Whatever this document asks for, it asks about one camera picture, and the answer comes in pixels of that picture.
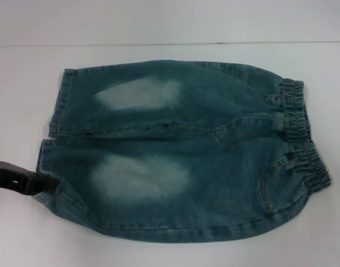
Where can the blue denim shorts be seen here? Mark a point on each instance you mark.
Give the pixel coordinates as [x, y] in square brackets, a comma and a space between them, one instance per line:
[186, 139]

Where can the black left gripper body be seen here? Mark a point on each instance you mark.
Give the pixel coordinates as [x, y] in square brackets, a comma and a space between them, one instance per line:
[11, 178]

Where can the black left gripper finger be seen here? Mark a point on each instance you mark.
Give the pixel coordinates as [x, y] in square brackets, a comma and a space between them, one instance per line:
[47, 185]

